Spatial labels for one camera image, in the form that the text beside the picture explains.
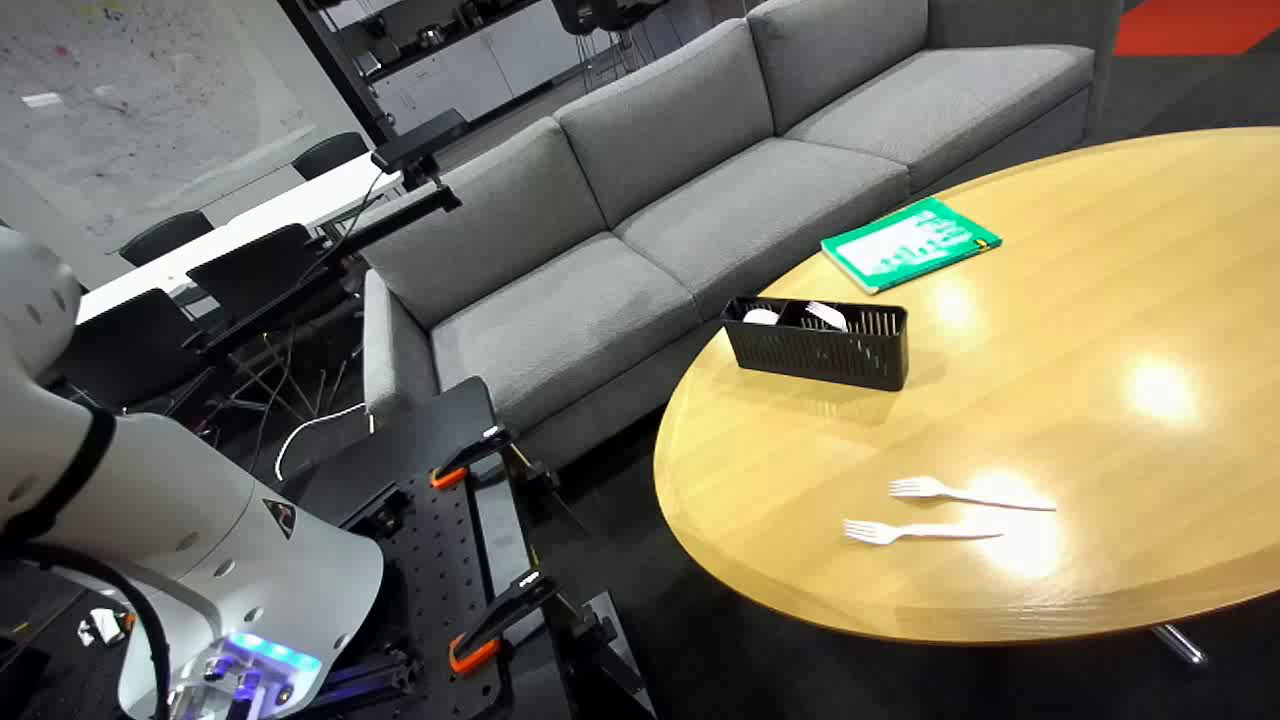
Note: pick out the black office chair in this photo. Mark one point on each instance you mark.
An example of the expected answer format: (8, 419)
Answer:
(331, 154)
(125, 340)
(253, 275)
(160, 238)

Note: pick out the grey cabinet with black frame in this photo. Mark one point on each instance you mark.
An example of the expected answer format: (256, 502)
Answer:
(454, 72)

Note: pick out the black clamp with orange grip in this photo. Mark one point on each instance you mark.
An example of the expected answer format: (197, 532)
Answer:
(451, 476)
(467, 654)

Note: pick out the white plastic fork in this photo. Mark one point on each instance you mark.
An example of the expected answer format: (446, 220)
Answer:
(935, 532)
(975, 497)

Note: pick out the white office desk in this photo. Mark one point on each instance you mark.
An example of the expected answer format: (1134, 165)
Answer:
(241, 226)

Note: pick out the black camera on stand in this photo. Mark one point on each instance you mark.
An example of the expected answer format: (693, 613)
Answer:
(423, 143)

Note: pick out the black cutlery holder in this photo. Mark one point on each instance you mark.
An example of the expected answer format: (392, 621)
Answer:
(813, 352)

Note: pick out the white plastic spoon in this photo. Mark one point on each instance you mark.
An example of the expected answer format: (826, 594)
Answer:
(829, 317)
(763, 317)

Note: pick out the grey fabric sofa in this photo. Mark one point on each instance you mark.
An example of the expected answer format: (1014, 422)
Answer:
(562, 306)

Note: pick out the orange armchair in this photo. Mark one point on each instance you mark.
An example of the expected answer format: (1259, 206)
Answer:
(1203, 27)

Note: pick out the chrome table base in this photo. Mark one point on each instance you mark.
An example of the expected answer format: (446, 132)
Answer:
(1181, 644)

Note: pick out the green printed booklet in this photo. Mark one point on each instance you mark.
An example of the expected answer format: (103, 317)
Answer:
(906, 248)

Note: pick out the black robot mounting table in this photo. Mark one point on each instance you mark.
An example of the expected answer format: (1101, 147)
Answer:
(440, 561)

